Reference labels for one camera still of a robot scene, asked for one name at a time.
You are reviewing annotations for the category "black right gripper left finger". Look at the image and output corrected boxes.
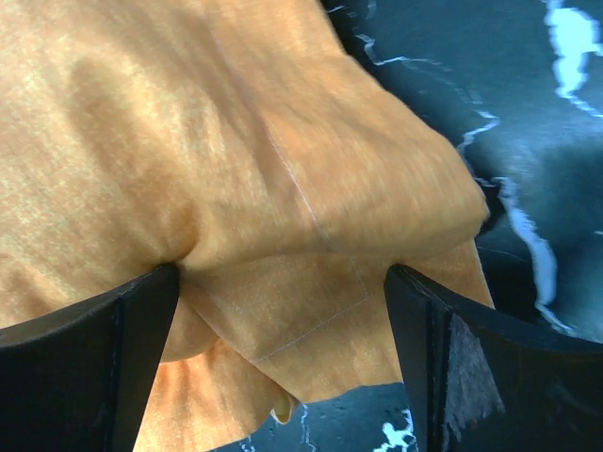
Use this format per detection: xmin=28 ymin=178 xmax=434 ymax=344
xmin=1 ymin=265 xmax=179 ymax=451

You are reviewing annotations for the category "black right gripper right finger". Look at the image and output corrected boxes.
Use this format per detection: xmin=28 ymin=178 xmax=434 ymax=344
xmin=384 ymin=265 xmax=602 ymax=451

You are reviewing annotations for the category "white pillow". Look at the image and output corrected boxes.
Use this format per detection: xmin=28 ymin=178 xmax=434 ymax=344
xmin=270 ymin=392 xmax=300 ymax=425

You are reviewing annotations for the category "orange cartoon print pillowcase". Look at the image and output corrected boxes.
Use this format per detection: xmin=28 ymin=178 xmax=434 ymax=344
xmin=1 ymin=1 xmax=491 ymax=451

